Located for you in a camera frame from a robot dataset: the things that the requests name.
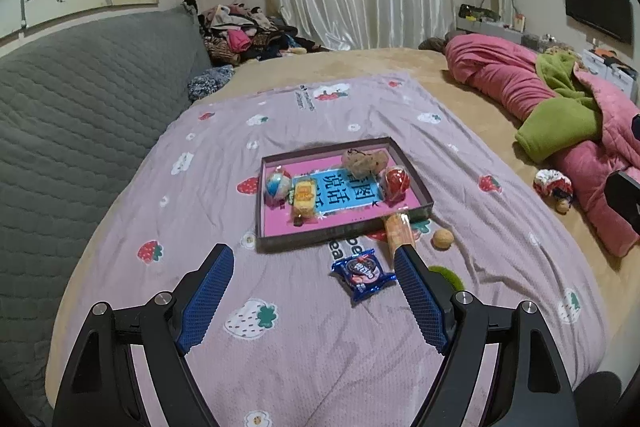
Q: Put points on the red egg toy packet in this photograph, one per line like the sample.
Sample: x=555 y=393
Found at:
x=396 y=184

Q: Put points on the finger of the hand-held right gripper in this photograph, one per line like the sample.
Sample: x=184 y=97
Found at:
x=636 y=127
x=625 y=197

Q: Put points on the pile of clothes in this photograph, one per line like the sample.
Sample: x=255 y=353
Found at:
x=240 y=32

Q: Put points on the blue egg toy packet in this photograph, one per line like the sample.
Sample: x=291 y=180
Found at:
x=277 y=187

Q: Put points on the walnut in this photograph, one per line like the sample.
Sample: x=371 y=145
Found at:
x=443 y=239

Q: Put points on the orange cake packet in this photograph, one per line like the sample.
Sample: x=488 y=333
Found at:
x=398 y=232

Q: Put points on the yellow cake packet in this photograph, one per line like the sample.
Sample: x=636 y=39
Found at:
x=305 y=199

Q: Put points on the dark brown cloth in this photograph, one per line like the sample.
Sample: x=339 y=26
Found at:
x=432 y=43

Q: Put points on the dark bag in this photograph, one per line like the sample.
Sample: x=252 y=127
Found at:
x=475 y=13

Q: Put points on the dark shallow cardboard box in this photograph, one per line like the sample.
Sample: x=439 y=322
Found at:
x=300 y=243

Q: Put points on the pink quilt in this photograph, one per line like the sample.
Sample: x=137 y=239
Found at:
x=495 y=67

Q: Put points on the purple strawberry print blanket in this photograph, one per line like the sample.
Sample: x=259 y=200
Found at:
x=200 y=217

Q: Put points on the black wall television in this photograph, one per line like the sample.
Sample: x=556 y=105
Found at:
x=597 y=7

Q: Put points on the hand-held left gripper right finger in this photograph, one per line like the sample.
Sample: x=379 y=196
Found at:
x=420 y=302

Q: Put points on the green fleece blanket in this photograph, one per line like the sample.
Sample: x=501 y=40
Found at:
x=555 y=127

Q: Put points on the white curved lamp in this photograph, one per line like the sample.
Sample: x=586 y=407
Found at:
x=507 y=2

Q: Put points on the blue patterned cloth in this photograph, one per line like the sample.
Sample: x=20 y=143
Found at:
x=210 y=82

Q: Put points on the beige bed sheet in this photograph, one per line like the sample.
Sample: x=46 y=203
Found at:
x=360 y=64

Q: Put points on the blue cookie packet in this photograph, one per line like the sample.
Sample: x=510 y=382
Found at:
x=362 y=277

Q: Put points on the red and white plush toy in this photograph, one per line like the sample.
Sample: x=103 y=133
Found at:
x=550 y=182

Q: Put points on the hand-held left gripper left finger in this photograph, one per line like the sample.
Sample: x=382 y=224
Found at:
x=205 y=302

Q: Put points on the grey quilted headboard cover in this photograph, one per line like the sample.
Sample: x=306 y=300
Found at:
x=75 y=132

